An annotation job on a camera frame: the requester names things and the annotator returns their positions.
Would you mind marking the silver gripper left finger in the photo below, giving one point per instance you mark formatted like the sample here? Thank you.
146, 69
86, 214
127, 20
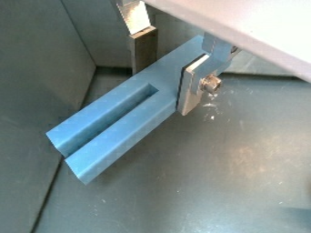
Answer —
142, 33

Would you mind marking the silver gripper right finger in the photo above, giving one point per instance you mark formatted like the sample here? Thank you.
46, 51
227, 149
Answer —
199, 75

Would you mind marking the light blue double-square object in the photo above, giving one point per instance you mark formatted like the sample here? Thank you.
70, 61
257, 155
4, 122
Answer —
98, 135

